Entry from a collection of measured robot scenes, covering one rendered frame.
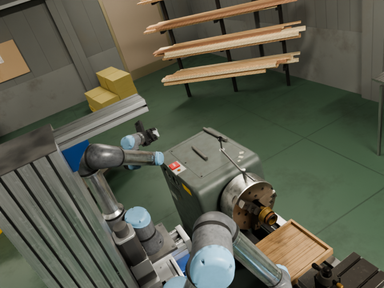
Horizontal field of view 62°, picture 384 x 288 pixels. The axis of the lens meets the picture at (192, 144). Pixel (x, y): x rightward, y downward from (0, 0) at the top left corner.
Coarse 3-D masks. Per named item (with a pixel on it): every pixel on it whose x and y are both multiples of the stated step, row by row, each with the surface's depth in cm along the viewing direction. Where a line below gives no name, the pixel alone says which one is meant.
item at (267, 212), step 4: (264, 208) 176; (268, 208) 177; (260, 212) 176; (264, 212) 175; (268, 212) 174; (272, 212) 176; (260, 216) 176; (264, 216) 174; (268, 216) 173; (272, 216) 172; (276, 216) 174; (260, 220) 178; (264, 220) 175; (268, 220) 172; (272, 220) 178; (276, 220) 176; (268, 224) 173; (272, 224) 176
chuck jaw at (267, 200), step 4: (272, 188) 188; (268, 192) 186; (272, 192) 185; (264, 196) 186; (268, 196) 184; (272, 196) 184; (276, 196) 186; (256, 200) 189; (260, 200) 185; (264, 200) 183; (268, 200) 182; (272, 200) 182; (260, 204) 186; (264, 204) 181; (268, 204) 180; (272, 204) 183; (272, 208) 181
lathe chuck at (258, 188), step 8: (256, 176) 188; (240, 184) 181; (248, 184) 179; (256, 184) 180; (264, 184) 183; (232, 192) 181; (240, 192) 178; (248, 192) 179; (256, 192) 182; (264, 192) 186; (232, 200) 180; (248, 200) 181; (224, 208) 186; (232, 208) 178; (240, 208) 180; (232, 216) 180; (240, 216) 183; (248, 216) 186; (240, 224) 185; (248, 224) 189
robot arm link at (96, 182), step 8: (80, 168) 143; (88, 168) 142; (80, 176) 147; (88, 176) 146; (96, 176) 149; (88, 184) 151; (96, 184) 151; (104, 184) 154; (96, 192) 153; (104, 192) 154; (112, 192) 160; (96, 200) 158; (104, 200) 156; (112, 200) 159; (104, 208) 158; (112, 208) 159; (120, 208) 163; (104, 216) 162; (112, 216) 160; (120, 216) 162; (112, 224) 162; (112, 232) 168
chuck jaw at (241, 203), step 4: (236, 196) 179; (236, 200) 178; (240, 200) 177; (244, 200) 179; (236, 204) 178; (240, 204) 177; (244, 204) 175; (248, 204) 176; (252, 204) 179; (244, 208) 176; (248, 208) 177; (252, 208) 176; (256, 208) 177; (260, 208) 178; (252, 212) 177; (256, 212) 176
